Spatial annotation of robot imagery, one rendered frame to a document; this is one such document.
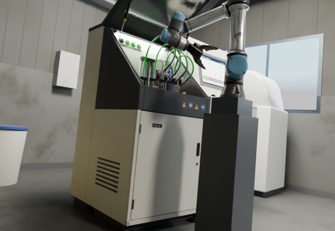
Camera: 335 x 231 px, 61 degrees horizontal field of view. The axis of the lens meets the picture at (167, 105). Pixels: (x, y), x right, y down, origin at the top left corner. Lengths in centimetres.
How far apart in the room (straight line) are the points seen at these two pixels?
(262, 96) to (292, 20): 154
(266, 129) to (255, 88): 54
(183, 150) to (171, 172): 18
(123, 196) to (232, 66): 104
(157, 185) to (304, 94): 288
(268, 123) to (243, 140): 184
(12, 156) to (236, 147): 227
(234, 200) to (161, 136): 64
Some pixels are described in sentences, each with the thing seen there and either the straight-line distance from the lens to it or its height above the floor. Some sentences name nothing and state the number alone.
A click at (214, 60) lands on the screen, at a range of 286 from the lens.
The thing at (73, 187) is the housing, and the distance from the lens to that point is 254.
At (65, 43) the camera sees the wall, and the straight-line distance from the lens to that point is 437.
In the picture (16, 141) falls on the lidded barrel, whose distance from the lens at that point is 317.
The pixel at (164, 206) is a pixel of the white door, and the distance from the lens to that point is 205.
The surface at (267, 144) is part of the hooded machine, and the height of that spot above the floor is 61.
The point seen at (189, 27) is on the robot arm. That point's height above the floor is 133.
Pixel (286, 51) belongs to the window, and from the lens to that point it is 456.
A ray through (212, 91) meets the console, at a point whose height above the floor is 107.
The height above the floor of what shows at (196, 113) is 82.
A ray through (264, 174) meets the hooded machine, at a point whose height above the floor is 27.
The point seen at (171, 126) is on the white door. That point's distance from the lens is 198.
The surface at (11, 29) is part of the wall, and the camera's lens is 412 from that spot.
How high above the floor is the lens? 69
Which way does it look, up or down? 5 degrees up
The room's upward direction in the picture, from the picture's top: 5 degrees clockwise
